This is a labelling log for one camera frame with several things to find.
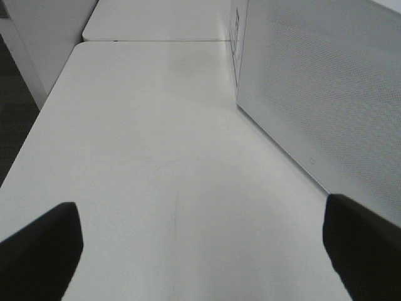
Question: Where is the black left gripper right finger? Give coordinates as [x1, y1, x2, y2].
[322, 194, 400, 300]

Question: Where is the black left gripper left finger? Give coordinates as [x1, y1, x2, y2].
[1, 202, 84, 300]

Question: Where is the white microwave door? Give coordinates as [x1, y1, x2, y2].
[237, 1, 400, 224]

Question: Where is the white adjacent table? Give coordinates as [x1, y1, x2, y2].
[82, 0, 231, 41]

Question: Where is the white microwave oven body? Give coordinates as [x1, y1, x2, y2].
[227, 0, 249, 92]

